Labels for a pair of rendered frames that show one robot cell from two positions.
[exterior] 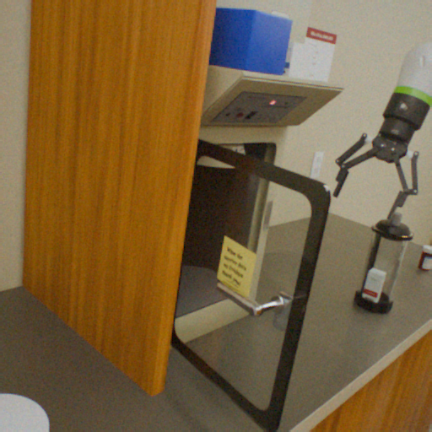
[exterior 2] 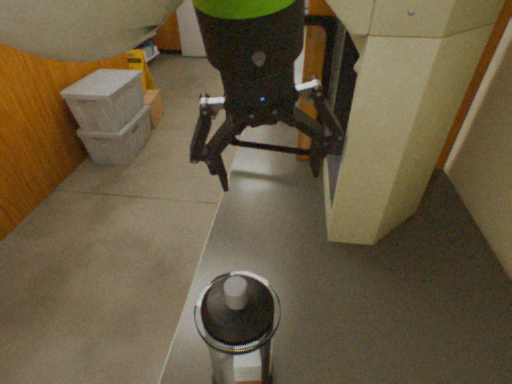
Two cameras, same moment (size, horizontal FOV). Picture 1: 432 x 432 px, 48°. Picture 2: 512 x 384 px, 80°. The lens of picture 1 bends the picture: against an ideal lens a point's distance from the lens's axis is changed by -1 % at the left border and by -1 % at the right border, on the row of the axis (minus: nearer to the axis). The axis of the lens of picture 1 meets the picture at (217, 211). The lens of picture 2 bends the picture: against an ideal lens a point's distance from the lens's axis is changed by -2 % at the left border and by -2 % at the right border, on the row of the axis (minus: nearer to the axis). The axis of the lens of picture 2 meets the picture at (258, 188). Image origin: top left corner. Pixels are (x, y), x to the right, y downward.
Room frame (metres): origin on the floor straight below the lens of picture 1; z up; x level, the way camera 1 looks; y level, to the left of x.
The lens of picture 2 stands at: (1.42, -0.56, 1.52)
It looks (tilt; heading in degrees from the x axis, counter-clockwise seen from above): 38 degrees down; 146
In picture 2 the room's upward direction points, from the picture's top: straight up
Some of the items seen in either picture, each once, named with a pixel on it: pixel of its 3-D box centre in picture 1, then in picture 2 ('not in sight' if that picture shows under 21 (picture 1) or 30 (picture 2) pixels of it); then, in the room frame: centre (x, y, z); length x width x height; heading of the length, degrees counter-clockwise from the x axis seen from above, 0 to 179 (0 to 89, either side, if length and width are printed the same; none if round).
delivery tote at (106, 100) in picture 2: not in sight; (109, 99); (-1.39, -0.21, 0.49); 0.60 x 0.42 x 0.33; 139
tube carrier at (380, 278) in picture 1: (382, 266); (240, 345); (1.23, -0.47, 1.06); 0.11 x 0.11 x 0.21
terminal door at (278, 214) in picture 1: (230, 278); (274, 90); (0.72, -0.04, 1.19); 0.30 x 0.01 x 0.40; 42
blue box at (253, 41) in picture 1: (246, 41); not in sight; (0.85, -0.01, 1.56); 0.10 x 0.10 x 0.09; 49
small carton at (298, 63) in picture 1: (293, 60); not in sight; (0.96, -0.10, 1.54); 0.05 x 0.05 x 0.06; 33
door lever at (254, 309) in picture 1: (248, 296); not in sight; (0.64, -0.06, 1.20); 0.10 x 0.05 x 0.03; 42
